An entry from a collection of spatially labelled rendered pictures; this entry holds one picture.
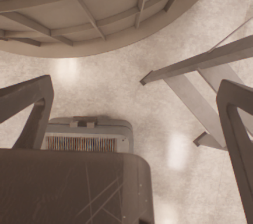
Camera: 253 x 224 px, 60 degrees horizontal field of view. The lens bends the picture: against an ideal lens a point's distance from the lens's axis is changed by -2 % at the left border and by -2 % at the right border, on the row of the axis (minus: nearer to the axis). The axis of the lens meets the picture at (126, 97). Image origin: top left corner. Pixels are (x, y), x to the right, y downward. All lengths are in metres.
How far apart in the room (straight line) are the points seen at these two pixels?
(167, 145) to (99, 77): 0.59
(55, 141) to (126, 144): 0.35
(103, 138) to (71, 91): 0.40
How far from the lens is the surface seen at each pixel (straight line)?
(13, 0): 0.63
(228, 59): 0.64
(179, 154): 1.46
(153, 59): 1.34
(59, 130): 1.17
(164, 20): 1.35
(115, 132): 1.12
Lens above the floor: 1.33
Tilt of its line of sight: 83 degrees down
